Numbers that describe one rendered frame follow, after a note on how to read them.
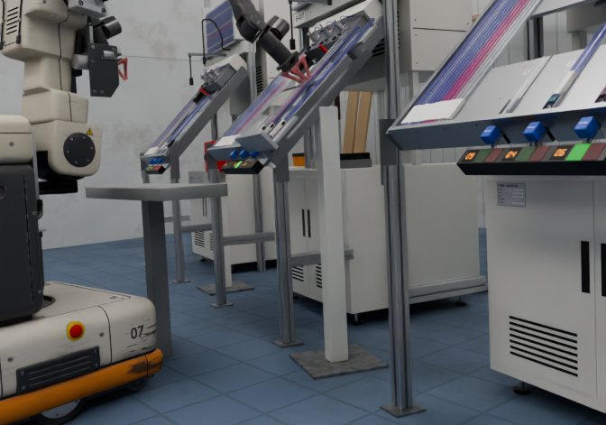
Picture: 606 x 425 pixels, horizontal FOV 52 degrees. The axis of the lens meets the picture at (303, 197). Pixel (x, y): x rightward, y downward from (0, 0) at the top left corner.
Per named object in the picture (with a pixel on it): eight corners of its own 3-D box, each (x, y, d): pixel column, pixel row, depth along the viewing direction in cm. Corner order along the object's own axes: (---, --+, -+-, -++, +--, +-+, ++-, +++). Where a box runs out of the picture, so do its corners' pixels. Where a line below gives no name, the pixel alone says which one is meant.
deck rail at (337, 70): (278, 157, 226) (266, 145, 223) (276, 158, 227) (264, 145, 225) (392, 27, 245) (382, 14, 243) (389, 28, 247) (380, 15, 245)
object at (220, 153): (276, 158, 227) (262, 143, 225) (217, 161, 286) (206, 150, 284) (278, 155, 228) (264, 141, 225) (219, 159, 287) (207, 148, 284)
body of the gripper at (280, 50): (291, 59, 212) (276, 42, 210) (301, 53, 202) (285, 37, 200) (279, 72, 211) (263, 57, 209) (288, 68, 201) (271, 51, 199)
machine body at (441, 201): (351, 329, 242) (344, 169, 238) (277, 298, 304) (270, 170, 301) (481, 305, 270) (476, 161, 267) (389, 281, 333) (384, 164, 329)
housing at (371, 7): (384, 37, 246) (362, 9, 241) (325, 58, 290) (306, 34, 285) (396, 23, 249) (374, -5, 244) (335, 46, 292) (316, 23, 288)
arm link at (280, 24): (238, 33, 205) (249, 18, 198) (255, 14, 212) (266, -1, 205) (266, 58, 207) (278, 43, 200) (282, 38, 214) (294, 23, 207)
